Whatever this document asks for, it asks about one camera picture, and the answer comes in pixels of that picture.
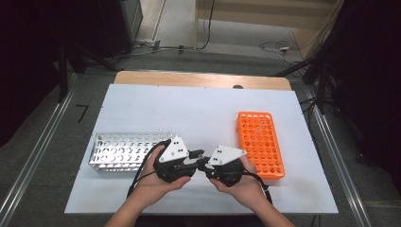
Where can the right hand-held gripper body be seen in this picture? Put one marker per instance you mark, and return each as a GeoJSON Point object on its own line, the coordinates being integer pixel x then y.
{"type": "Point", "coordinates": [225, 156]}

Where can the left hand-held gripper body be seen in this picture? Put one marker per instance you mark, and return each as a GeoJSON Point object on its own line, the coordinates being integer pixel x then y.
{"type": "Point", "coordinates": [175, 149]}

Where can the clear glass test tube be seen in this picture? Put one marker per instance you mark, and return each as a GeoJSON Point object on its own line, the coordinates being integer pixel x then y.
{"type": "Point", "coordinates": [261, 128]}
{"type": "Point", "coordinates": [162, 133]}
{"type": "Point", "coordinates": [170, 132]}

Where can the orange plastic test tube rack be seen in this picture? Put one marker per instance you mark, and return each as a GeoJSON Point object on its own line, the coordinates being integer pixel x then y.
{"type": "Point", "coordinates": [265, 157]}

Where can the metal test tube rack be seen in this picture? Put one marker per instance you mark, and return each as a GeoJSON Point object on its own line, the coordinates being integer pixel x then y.
{"type": "Point", "coordinates": [119, 153]}

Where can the person's right hand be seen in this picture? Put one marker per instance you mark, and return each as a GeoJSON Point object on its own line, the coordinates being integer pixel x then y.
{"type": "Point", "coordinates": [244, 190]}

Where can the person's left hand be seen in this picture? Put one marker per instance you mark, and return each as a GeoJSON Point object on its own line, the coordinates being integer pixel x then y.
{"type": "Point", "coordinates": [154, 187]}

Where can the white board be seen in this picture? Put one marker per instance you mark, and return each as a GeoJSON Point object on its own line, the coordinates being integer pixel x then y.
{"type": "Point", "coordinates": [195, 110]}

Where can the person's dark clothing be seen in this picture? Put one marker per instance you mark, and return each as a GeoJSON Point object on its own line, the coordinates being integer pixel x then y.
{"type": "Point", "coordinates": [201, 222]}

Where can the dark round table grommet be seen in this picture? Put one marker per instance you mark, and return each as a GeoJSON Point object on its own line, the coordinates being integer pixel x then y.
{"type": "Point", "coordinates": [238, 86]}

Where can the wooden table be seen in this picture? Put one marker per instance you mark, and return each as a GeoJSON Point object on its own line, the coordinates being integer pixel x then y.
{"type": "Point", "coordinates": [189, 78]}

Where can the black metal stand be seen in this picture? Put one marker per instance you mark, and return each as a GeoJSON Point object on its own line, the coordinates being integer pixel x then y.
{"type": "Point", "coordinates": [63, 78]}

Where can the grey cabinet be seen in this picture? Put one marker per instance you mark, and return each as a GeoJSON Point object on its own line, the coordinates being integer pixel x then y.
{"type": "Point", "coordinates": [132, 15]}

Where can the black curtain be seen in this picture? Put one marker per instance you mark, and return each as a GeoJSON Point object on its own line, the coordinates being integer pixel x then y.
{"type": "Point", "coordinates": [31, 63]}
{"type": "Point", "coordinates": [372, 78]}

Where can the metal floor rail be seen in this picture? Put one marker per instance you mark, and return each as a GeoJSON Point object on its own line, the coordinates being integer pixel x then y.
{"type": "Point", "coordinates": [350, 189]}
{"type": "Point", "coordinates": [38, 151]}

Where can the light wooden shelf frame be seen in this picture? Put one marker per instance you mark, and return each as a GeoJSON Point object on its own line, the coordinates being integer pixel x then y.
{"type": "Point", "coordinates": [246, 20]}

